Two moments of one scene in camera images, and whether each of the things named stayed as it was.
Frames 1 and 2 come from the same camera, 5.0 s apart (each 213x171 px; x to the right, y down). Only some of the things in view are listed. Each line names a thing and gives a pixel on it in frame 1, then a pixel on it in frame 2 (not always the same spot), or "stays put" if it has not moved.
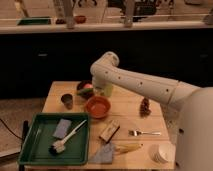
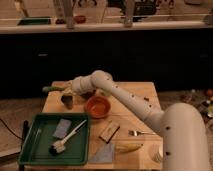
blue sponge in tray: [62, 128] stays put
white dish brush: [59, 146] stays put
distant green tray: [35, 21] stays put
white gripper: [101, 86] to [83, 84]
